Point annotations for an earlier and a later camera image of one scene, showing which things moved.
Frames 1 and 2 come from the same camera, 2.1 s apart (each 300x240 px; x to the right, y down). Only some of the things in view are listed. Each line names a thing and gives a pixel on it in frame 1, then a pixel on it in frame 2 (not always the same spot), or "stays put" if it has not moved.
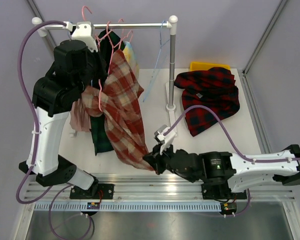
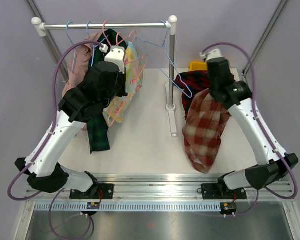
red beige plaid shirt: x=118 y=101 to x=203 y=130
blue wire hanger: x=158 y=59 to x=163 y=46
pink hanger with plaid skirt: x=107 y=31 to x=128 y=37
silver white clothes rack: x=41 y=28 stays put
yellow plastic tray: x=197 y=66 stays put
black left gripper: x=98 y=59 to x=122 y=76
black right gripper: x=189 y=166 to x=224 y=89
